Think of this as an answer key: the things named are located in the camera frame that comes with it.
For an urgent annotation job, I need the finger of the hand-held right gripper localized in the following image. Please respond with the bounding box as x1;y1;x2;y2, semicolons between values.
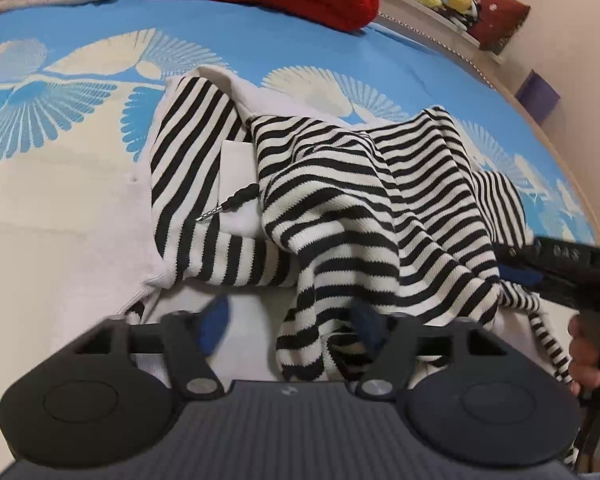
494;243;543;290

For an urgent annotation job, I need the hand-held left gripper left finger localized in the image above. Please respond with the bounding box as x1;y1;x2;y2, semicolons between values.
72;296;231;402

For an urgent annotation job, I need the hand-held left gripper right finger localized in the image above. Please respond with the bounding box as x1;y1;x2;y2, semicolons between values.
350;302;513;399

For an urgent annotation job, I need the black white striped hoodie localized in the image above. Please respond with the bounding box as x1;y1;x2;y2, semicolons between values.
124;75;582;401

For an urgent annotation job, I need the person's right hand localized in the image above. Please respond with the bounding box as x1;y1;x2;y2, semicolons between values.
567;314;600;397

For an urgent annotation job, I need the purple box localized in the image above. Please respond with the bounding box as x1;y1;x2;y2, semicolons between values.
514;70;562;124

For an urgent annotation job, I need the blue white printed bedsheet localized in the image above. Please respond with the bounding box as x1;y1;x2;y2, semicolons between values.
0;0;598;461

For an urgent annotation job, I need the dark red cushion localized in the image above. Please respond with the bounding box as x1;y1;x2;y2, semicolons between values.
466;0;532;54

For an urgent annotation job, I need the wooden bed frame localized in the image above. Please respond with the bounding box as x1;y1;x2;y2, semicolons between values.
500;87;600;243

